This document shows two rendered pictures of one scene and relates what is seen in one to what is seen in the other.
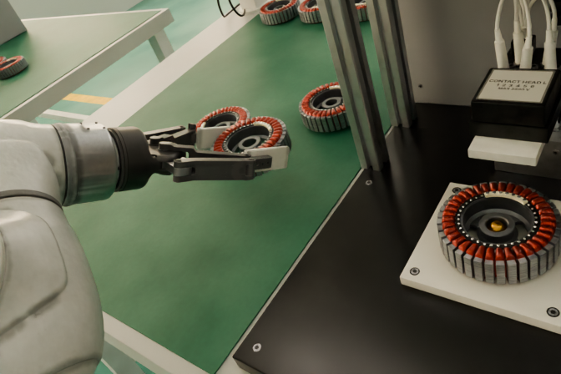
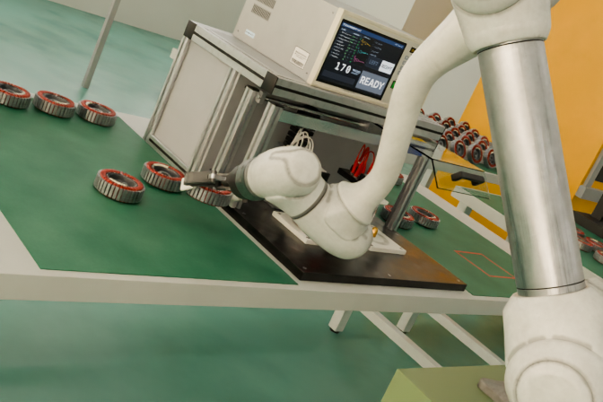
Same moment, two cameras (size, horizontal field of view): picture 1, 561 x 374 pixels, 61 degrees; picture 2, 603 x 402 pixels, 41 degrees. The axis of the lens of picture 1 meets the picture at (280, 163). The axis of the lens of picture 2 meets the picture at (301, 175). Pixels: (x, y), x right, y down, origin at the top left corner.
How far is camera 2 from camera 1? 1.91 m
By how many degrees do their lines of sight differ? 84
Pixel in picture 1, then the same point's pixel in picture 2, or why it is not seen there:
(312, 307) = (298, 254)
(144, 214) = (152, 237)
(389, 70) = (226, 157)
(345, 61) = (258, 148)
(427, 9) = not seen: hidden behind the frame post
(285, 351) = (311, 266)
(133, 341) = (257, 285)
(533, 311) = not seen: hidden behind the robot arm
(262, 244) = (237, 242)
